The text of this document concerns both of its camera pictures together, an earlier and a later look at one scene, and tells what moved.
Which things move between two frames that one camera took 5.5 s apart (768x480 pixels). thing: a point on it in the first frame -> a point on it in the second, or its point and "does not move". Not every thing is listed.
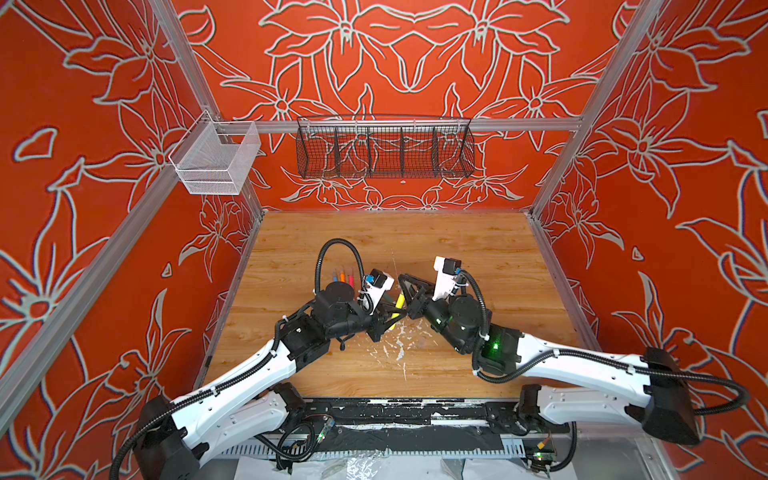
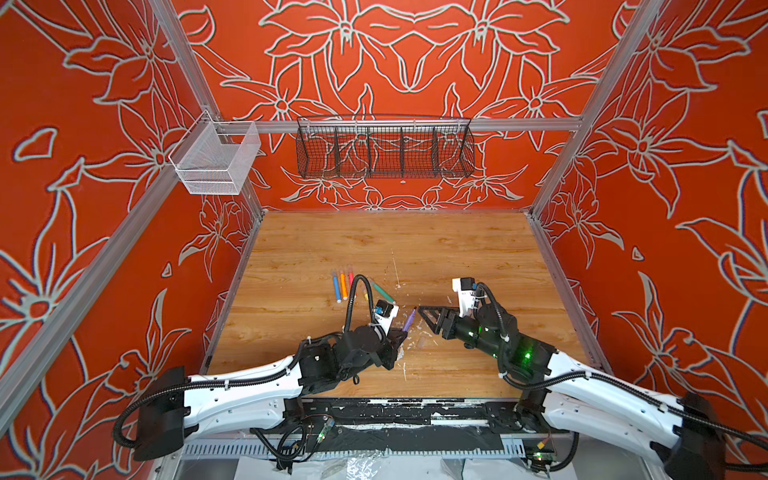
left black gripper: (377, 315) -> (389, 346)
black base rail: (392, 412) does not move
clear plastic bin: (216, 157) does not move
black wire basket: (384, 147) does not move
